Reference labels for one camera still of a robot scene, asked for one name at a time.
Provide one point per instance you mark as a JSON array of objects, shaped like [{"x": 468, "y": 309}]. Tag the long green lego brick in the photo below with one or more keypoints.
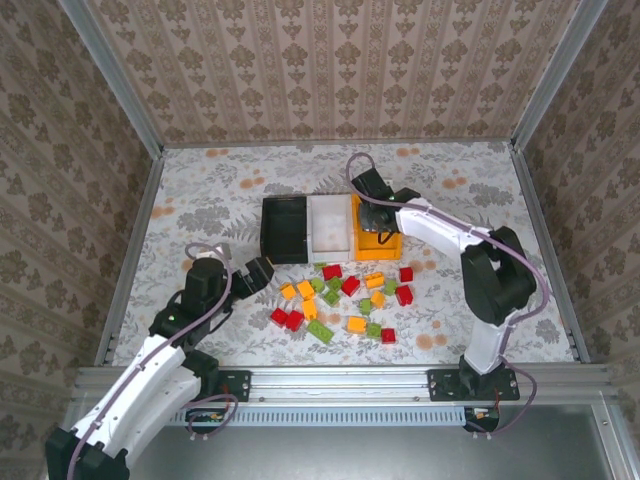
[{"x": 320, "y": 330}]

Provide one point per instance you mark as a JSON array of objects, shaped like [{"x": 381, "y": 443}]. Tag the yellow power connector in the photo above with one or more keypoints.
[
  {"x": 215, "y": 415},
  {"x": 483, "y": 414}
]

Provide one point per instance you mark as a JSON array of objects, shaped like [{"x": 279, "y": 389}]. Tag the orange plastic container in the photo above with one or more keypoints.
[{"x": 375, "y": 252}]

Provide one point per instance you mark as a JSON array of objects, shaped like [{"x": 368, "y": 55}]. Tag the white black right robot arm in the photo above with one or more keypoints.
[{"x": 435, "y": 230}]

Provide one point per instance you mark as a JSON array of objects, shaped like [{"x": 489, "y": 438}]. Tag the aluminium upright frame post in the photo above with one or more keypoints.
[
  {"x": 112, "y": 75},
  {"x": 556, "y": 75}
]

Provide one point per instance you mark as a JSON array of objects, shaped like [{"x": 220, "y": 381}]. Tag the long aluminium base rail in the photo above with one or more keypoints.
[{"x": 340, "y": 385}]

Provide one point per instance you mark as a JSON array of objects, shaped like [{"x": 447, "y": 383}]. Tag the grey metal sheet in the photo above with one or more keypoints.
[{"x": 350, "y": 455}]

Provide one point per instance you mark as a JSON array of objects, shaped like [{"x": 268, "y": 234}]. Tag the orange lego brick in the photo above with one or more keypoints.
[
  {"x": 287, "y": 291},
  {"x": 310, "y": 308},
  {"x": 356, "y": 324},
  {"x": 374, "y": 280},
  {"x": 305, "y": 289},
  {"x": 378, "y": 298}
]

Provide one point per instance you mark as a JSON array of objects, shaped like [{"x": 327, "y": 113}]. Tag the black plastic container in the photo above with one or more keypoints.
[{"x": 282, "y": 230}]

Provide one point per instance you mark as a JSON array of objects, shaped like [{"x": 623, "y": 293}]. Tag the white plastic container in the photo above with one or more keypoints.
[{"x": 327, "y": 225}]

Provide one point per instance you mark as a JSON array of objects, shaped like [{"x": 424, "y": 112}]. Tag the aluminium table side rail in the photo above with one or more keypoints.
[
  {"x": 131, "y": 260},
  {"x": 547, "y": 250}
]

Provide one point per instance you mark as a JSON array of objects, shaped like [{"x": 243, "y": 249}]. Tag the short aluminium frame rail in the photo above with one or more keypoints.
[{"x": 607, "y": 440}]

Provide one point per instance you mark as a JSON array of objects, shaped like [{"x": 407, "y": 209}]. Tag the floral table cover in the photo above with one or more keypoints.
[{"x": 225, "y": 175}]

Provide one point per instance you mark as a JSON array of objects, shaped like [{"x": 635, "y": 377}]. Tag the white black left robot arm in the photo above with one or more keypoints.
[{"x": 125, "y": 400}]

